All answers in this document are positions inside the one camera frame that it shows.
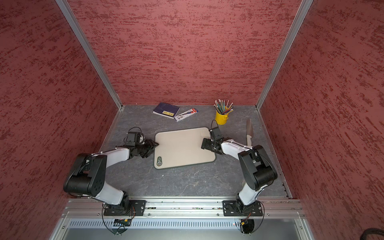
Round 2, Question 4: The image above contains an aluminium front rail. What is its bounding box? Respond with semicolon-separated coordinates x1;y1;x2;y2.
51;197;314;240

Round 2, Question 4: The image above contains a white red pencil box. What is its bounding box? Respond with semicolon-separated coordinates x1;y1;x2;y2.
174;108;199;122

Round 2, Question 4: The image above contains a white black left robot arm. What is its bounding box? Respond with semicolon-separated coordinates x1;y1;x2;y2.
63;140;159;216

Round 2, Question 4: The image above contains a black cable bottom right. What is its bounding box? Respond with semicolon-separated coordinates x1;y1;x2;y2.
359;227;384;240

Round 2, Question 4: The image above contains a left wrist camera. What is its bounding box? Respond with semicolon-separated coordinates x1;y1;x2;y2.
124;132;145;147

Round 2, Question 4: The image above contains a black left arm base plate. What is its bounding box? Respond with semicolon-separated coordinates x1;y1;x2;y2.
103;200;147;217

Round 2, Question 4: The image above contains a yellow metal pencil bucket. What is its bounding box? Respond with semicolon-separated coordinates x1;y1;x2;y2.
215;111;229;125

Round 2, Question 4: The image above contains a beige green-edged cutting board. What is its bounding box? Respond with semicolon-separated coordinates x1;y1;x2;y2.
154;127;216;170

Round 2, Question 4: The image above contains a dark purple book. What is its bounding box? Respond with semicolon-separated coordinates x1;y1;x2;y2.
153;103;180;119

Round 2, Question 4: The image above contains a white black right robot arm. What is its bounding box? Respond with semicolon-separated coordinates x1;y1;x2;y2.
201;138;278;215

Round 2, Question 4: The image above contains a knife with cream handle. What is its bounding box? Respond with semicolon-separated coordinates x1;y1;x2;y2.
246;119;254;146

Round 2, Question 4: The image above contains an aluminium corner post right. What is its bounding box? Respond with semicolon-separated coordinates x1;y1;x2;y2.
256;0;313;112

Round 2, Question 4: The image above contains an aluminium corner post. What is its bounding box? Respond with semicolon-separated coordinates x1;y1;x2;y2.
56;0;124;111
256;0;313;112

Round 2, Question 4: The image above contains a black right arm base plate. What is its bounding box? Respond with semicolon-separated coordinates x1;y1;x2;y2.
222;200;264;217

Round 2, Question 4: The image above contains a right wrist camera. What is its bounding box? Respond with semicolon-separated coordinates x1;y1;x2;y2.
210;127;224;142

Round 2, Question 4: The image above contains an aluminium corner post left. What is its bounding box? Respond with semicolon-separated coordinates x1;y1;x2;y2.
56;0;124;111

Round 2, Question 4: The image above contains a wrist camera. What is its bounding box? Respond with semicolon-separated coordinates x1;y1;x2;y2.
210;127;224;142
124;132;145;147

